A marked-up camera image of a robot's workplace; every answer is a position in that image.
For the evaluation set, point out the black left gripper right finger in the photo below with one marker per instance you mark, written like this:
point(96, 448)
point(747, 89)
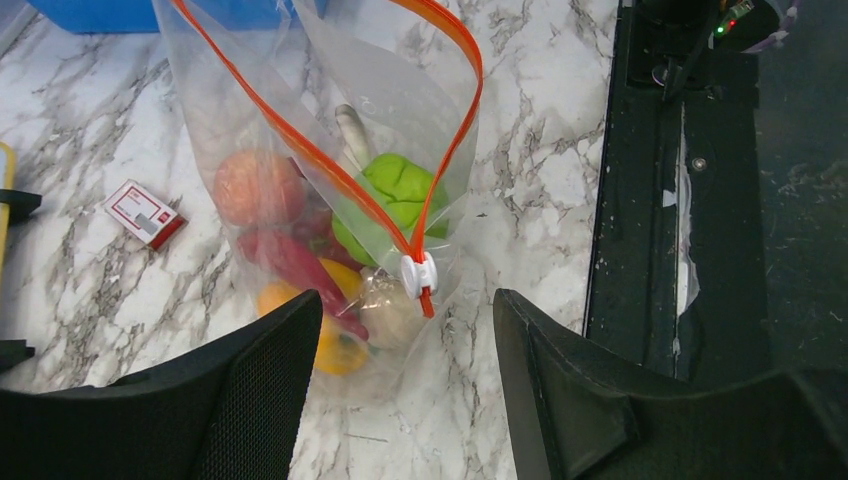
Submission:
point(576, 410)

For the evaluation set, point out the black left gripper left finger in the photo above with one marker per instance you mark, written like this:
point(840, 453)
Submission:
point(229, 409)

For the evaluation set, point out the yellow bell pepper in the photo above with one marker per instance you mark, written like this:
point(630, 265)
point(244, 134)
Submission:
point(337, 353)

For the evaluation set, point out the red chili pepper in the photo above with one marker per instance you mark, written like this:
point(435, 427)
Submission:
point(314, 229)
point(290, 260)

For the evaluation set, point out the garlic bulb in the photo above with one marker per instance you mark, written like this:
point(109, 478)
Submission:
point(393, 320)

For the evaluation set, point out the peach fruit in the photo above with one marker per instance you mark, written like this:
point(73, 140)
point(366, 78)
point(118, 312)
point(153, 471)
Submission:
point(258, 187)

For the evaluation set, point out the green lime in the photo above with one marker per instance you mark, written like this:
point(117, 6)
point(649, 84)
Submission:
point(402, 185)

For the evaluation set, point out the white mushroom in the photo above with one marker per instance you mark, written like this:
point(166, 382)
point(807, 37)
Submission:
point(357, 145)

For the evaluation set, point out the clear zip bag orange zipper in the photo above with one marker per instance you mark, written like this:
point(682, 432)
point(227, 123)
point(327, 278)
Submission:
point(413, 73)

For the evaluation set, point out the red white staple box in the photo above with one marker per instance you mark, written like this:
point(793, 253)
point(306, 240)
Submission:
point(145, 216)

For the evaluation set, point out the blue plastic bin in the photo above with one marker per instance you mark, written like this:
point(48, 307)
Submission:
point(137, 16)

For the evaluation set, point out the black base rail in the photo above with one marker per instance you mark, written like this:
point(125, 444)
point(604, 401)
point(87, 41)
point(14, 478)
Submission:
point(720, 242)

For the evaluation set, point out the small whiteboard yellow frame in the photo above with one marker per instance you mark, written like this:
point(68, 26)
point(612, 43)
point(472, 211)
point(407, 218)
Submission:
point(16, 206)

